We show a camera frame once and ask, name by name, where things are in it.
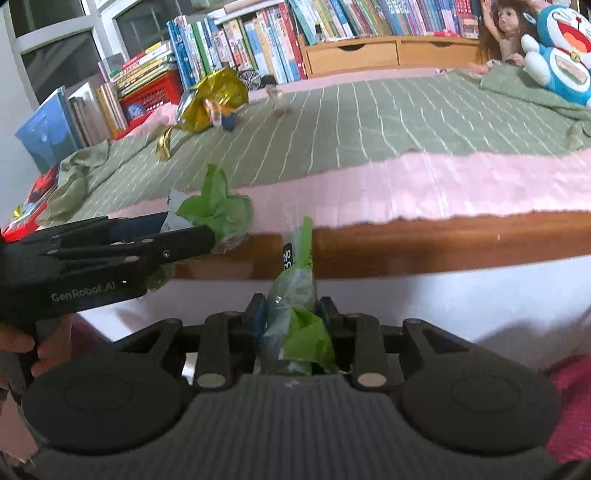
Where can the row of tall upright books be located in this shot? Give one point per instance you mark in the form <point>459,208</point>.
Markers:
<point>231,41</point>

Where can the green checked blanket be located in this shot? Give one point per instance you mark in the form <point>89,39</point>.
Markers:
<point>369,120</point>

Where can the translucent green plastic wrapper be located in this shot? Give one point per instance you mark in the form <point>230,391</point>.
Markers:
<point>300,323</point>

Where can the person's left hand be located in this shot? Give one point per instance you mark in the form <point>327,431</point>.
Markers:
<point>16,340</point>

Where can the white grey carton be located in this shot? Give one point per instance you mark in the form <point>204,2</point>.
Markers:
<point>111,67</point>

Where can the beige flat box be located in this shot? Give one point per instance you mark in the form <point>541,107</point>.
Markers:
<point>249,7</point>

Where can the orange snack wrapper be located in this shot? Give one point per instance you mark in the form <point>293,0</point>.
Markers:
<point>224,115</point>

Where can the model bicycle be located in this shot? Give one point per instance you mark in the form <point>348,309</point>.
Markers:
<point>249,79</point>

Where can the small picture frame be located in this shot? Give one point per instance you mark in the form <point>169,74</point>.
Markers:
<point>469,26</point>

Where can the doll with brown hair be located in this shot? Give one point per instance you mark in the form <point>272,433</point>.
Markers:
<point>505,32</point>

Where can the row of thin picture books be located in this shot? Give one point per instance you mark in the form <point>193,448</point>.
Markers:
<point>99,113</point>

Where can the blue white cat plush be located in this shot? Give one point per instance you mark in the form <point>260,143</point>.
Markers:
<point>563,55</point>

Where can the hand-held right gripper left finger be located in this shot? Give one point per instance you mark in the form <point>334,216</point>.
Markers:
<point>217,350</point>

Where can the large blue picture book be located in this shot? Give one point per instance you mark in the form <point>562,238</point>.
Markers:
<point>46,134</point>

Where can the magenta knit garment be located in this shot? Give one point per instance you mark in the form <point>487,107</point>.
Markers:
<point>572,406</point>

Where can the white window frame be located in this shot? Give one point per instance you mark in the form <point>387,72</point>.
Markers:
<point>60,41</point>

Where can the wooden drawer organizer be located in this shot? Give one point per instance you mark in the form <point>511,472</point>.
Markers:
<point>351,55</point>

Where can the stack of flat books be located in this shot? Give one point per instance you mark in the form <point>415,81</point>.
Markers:
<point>143,69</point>

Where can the opened gold foil bag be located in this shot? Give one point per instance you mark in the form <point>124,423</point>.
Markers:
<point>217,92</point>

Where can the gold foil snack packet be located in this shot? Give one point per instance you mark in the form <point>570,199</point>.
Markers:
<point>165,141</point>

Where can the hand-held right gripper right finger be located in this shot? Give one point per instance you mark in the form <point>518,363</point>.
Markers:
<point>364,350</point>

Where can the wooden bed frame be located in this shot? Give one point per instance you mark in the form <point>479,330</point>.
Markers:
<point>415,249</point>

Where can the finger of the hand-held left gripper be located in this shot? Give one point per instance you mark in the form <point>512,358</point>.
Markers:
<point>134,225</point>
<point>189,242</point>

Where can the bright green wrapper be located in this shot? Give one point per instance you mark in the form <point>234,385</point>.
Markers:
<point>226,207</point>

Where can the red plastic crate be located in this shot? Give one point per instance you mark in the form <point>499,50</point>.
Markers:
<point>157,94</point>

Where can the small red toy car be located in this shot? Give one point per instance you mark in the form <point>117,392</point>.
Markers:
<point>448,33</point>

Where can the small beige crumpled paper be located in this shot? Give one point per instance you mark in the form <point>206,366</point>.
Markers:
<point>280,106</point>

